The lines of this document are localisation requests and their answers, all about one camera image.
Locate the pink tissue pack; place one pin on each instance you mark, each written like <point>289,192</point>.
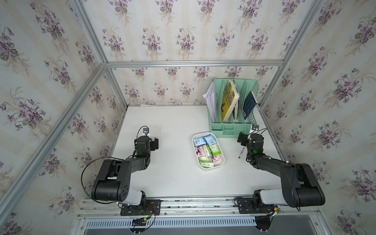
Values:
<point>216,158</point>
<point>200,151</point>

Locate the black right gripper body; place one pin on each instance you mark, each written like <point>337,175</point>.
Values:
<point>244,141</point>

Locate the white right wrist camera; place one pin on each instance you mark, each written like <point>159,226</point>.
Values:
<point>255,127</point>

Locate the mint green desk organizer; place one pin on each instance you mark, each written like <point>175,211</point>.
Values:
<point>233,126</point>

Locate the white plastic storage box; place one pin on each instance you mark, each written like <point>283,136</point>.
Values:
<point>216,164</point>

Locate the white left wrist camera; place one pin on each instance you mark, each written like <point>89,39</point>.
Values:
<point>146,131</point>

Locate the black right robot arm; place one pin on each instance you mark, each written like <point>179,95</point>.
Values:
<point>299,186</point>

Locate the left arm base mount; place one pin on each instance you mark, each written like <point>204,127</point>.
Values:
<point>152,207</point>

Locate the dark blue notebook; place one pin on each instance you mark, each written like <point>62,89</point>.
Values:
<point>249,104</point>

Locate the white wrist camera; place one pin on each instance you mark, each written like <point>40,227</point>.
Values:
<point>255,127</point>
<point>146,131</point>

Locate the red capped pen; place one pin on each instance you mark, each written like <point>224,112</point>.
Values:
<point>241,153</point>

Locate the yellow book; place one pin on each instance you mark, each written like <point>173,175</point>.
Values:
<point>229,100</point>

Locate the light blue tissue pack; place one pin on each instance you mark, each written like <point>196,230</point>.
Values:
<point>199,141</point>
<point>210,140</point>

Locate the white paper stack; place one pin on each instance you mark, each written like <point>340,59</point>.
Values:
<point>209,97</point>

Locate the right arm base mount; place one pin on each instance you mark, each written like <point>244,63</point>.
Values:
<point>253,206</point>

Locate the pink tissue pack top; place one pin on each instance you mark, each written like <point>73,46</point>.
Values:
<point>200,151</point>

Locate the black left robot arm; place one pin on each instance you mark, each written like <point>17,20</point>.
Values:
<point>113,180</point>

